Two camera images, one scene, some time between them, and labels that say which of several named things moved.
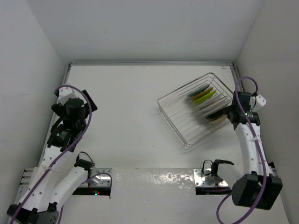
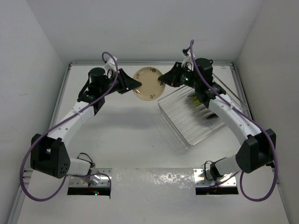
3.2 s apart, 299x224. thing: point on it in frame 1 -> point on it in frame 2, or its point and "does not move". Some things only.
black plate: x=214 y=116 does not move
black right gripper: x=227 y=110 -> x=171 y=77
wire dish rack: x=186 y=109 does not move
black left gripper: x=58 y=108 -> x=126 y=83
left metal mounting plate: x=98 y=177 does not move
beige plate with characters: x=222 y=120 -> x=152 y=89
